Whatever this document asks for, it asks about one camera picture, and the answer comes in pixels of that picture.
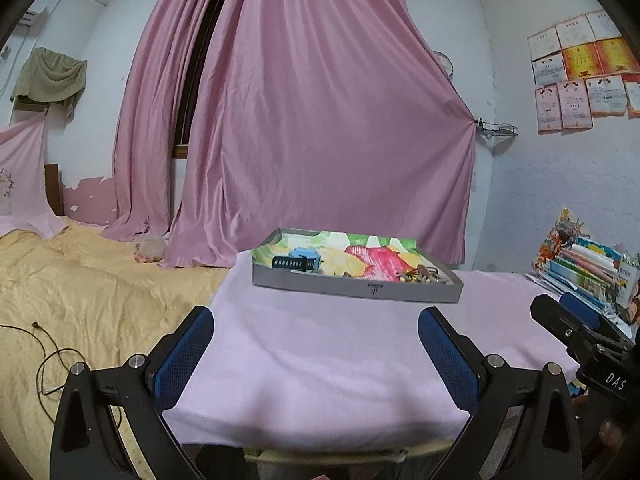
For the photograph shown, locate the pink embroidered cloth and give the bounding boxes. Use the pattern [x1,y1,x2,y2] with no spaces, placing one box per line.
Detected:
[0,115,69,240]

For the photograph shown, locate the person's right hand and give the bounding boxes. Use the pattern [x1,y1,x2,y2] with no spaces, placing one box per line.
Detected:
[599,420,624,454]

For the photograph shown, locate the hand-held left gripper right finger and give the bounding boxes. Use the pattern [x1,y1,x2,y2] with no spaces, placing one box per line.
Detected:
[417,306,584,480]

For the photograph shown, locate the yellow bedspread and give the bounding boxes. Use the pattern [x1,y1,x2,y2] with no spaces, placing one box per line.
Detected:
[0,222,232,480]

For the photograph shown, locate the dark window frame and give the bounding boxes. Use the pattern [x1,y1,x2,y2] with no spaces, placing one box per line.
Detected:
[172,0,232,159]

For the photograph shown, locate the brown wooden headboard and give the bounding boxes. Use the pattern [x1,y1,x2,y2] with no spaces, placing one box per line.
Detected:
[44,162,65,219]

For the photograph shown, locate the group of wall certificates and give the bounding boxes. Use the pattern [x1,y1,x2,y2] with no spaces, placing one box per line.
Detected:
[527,7,640,135]

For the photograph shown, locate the stack of colourful books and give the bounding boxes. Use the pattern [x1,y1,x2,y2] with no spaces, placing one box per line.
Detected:
[525,207,640,327]

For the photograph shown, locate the colourful painted paper sheet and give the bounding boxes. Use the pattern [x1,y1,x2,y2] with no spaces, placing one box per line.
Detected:
[252,230,419,281]

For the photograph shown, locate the pink curtain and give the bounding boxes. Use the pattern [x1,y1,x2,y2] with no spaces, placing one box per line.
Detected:
[160,0,477,269]
[102,0,241,243]

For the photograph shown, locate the round wall clock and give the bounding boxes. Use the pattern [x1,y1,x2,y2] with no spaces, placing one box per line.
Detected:
[432,51,455,79]

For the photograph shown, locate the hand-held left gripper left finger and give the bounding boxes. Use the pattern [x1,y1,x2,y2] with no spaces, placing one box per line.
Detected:
[49,305,248,480]

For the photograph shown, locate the wire wall shelf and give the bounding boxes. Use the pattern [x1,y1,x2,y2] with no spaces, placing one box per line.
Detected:
[472,117,519,141]

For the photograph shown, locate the pink table cloth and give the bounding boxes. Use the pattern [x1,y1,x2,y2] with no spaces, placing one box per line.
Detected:
[162,260,587,449]

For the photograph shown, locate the beige hair claw clip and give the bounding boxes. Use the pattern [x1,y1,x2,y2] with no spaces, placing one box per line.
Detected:
[410,263,448,284]

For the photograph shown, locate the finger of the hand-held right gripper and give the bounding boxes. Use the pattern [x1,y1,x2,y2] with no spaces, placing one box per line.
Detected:
[559,291,637,353]
[530,294,598,377]

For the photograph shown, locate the grey rectangular tray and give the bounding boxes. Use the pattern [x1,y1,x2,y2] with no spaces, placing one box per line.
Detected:
[251,227,465,305]

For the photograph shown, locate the black cable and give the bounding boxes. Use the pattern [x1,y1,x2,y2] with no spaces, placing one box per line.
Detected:
[0,321,124,429]

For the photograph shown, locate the green towel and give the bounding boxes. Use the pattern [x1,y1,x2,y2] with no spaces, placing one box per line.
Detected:
[10,47,87,109]

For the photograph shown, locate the blue smartwatch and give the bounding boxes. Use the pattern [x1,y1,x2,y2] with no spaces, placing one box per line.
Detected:
[271,247,322,274]

